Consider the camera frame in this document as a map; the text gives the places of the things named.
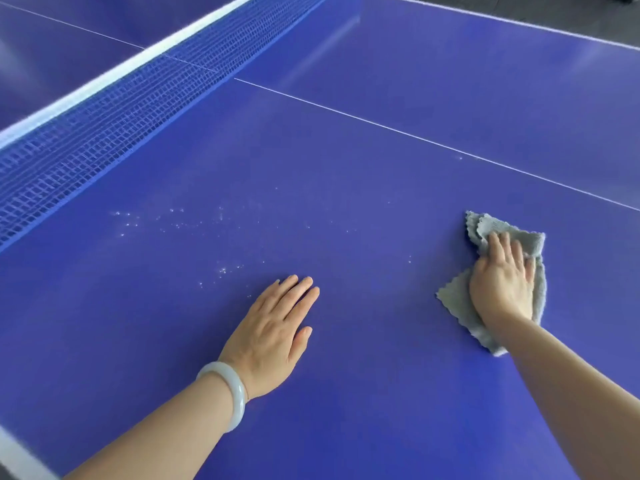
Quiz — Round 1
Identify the person's left hand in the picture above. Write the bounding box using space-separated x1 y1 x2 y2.
219 275 321 399

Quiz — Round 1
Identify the grey microfibre cleaning cloth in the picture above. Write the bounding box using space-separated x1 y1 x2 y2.
435 210 547 357

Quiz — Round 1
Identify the blue table tennis net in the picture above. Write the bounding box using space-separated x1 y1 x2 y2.
0 0 335 254

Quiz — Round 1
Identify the pale jade bangle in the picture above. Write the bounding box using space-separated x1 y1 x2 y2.
195 362 249 434

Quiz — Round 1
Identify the person's right forearm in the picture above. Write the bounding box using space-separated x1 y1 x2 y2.
481 314 640 480

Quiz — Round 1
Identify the person's left forearm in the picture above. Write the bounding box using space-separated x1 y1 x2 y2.
64 376 237 480

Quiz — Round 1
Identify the person's right hand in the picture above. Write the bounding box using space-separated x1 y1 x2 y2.
468 231 537 326

